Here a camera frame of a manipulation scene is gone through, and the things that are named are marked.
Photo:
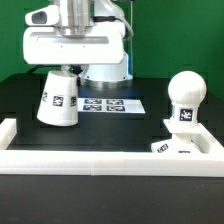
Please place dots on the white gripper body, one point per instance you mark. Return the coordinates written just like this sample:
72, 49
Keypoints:
74, 34

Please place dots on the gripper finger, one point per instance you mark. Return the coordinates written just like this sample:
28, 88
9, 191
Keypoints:
75, 71

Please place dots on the white lamp shade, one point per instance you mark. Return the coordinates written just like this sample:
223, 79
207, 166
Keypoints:
59, 101

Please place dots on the white lamp bulb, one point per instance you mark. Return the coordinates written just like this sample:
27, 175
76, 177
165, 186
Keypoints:
186, 90

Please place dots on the white lamp base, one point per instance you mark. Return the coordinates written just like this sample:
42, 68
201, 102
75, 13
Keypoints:
180, 141

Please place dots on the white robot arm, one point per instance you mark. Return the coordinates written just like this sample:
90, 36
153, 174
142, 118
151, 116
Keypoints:
103, 75

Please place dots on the white marker sheet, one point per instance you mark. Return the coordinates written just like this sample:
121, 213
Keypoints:
101, 105

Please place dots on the white U-shaped frame fence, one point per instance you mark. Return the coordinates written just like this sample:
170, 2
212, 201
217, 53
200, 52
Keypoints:
208, 162

